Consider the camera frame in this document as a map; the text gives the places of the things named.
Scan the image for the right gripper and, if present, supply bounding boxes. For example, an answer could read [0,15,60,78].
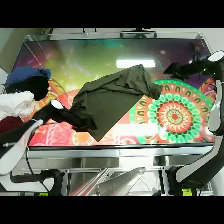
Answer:
[163,62,185,80]

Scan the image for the olive green T-shirt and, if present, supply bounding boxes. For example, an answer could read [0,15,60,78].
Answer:
[69,63,163,142]

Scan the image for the blue garment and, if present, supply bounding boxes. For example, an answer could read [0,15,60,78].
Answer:
[4,65,52,88]

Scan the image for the white garment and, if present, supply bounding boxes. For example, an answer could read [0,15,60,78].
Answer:
[0,90,36,120]

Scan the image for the silver frame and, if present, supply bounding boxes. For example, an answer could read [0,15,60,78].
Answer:
[19,31,224,197]

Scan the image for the black cable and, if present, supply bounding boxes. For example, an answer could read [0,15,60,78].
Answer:
[23,146,38,176]

